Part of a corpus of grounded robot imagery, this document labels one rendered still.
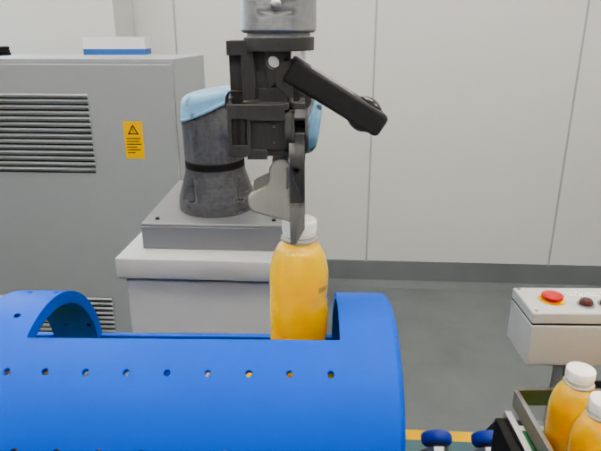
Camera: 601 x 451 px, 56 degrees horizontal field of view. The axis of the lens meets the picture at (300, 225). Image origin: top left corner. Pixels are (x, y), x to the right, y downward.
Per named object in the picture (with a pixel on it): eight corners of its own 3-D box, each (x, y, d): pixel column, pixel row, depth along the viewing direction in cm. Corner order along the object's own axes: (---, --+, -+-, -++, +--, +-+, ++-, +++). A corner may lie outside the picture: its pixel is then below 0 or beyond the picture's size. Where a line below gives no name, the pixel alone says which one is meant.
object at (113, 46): (92, 55, 233) (90, 37, 230) (151, 55, 234) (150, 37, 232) (84, 57, 221) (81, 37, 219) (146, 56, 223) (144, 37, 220)
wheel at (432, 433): (413, 431, 85) (415, 446, 84) (435, 425, 82) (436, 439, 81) (435, 436, 87) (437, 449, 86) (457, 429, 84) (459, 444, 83)
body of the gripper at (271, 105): (237, 148, 64) (232, 36, 60) (313, 148, 64) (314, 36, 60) (228, 164, 57) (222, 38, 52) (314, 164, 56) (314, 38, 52)
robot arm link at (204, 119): (188, 149, 115) (182, 82, 110) (254, 148, 116) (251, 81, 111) (178, 165, 104) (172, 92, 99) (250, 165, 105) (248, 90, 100)
